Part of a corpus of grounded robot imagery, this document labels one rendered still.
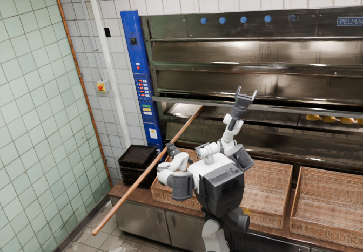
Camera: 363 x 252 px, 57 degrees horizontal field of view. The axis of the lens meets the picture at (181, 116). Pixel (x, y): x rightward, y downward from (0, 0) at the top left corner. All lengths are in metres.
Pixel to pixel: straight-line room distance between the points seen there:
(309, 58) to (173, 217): 1.72
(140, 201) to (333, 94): 1.83
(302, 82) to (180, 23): 1.04
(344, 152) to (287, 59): 0.85
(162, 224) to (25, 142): 1.40
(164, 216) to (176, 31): 1.60
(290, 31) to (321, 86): 0.45
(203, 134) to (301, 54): 1.12
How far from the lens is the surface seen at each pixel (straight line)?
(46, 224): 3.54
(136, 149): 3.27
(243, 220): 2.20
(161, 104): 3.09
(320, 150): 2.84
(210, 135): 3.02
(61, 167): 3.49
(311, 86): 2.59
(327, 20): 2.45
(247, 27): 2.54
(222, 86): 2.74
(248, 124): 2.83
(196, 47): 2.72
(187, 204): 2.92
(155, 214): 3.14
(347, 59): 2.49
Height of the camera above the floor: 2.58
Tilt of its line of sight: 27 degrees down
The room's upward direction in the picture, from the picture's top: 8 degrees counter-clockwise
